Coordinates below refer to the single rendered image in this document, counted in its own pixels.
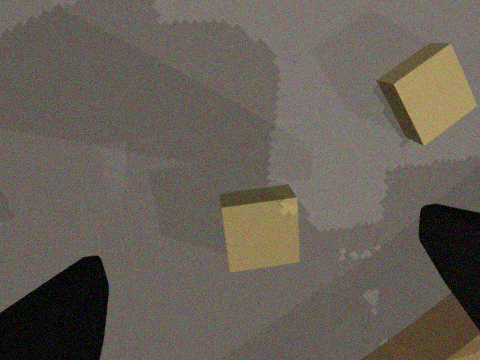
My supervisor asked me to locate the pale yellow block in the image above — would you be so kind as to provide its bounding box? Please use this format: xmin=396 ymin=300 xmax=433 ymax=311
xmin=377 ymin=43 xmax=477 ymax=145
xmin=219 ymin=185 xmax=300 ymax=273

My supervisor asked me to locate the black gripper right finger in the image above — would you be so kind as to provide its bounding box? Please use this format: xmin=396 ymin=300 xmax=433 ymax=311
xmin=417 ymin=204 xmax=480 ymax=329

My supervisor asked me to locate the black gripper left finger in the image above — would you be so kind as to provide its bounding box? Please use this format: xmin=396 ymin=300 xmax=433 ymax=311
xmin=0 ymin=255 xmax=109 ymax=360

